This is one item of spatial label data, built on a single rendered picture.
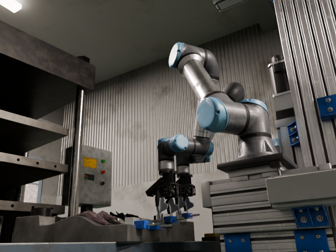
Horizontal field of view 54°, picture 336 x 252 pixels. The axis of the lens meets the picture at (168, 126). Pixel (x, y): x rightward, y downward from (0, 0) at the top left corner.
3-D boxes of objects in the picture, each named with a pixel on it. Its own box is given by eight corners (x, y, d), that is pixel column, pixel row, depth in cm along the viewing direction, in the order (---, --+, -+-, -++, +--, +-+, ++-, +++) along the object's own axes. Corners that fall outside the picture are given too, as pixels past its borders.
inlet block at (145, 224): (164, 232, 115) (163, 216, 117) (158, 231, 110) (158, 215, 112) (131, 233, 119) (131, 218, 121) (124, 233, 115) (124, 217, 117)
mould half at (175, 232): (194, 241, 153) (193, 212, 158) (158, 242, 134) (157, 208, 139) (121, 245, 183) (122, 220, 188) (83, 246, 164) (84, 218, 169)
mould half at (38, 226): (159, 241, 130) (158, 213, 134) (127, 241, 108) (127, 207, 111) (58, 246, 148) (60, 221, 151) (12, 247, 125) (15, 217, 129)
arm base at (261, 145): (285, 165, 118) (281, 138, 121) (274, 156, 105) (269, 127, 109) (245, 171, 125) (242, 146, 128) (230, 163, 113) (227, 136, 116)
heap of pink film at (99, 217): (129, 227, 133) (129, 208, 136) (105, 225, 118) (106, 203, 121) (77, 231, 142) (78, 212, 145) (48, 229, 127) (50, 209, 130)
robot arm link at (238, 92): (249, 79, 172) (202, 159, 162) (248, 89, 182) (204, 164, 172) (229, 71, 176) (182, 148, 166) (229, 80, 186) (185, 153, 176)
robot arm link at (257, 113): (279, 134, 116) (273, 99, 121) (249, 130, 111) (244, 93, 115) (256, 144, 126) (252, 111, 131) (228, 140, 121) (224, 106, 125)
